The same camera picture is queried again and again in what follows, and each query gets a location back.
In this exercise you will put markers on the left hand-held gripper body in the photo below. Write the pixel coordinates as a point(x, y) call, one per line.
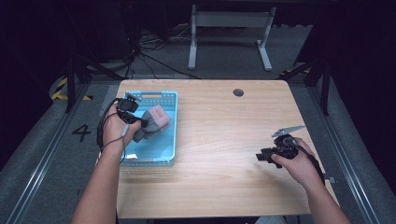
point(127, 107)

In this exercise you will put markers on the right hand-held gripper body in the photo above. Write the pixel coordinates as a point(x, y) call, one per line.
point(285, 147)

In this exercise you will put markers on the light blue plastic basket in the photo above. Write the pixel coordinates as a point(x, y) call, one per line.
point(162, 146)

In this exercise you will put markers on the person's right hand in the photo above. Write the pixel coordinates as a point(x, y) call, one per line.
point(300, 168)

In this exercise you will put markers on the person's left hand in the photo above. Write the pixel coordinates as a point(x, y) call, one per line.
point(115, 133)

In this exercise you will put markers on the grey floor tape strip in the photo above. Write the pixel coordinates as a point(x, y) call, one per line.
point(109, 96)

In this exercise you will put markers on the black metal stand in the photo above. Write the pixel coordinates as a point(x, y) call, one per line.
point(71, 84)
point(325, 87)

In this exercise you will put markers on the round grey table grommet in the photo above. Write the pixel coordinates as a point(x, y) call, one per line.
point(238, 92)

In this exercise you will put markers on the yellow black hazard tape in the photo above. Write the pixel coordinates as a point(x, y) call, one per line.
point(59, 90)

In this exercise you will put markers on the small metal table bracket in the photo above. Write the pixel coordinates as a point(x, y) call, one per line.
point(330, 179)

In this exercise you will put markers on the aluminium floor rail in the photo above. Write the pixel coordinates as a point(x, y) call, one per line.
point(345, 155)
point(46, 155)

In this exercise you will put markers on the white metal desk frame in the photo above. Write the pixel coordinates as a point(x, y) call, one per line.
point(230, 19)

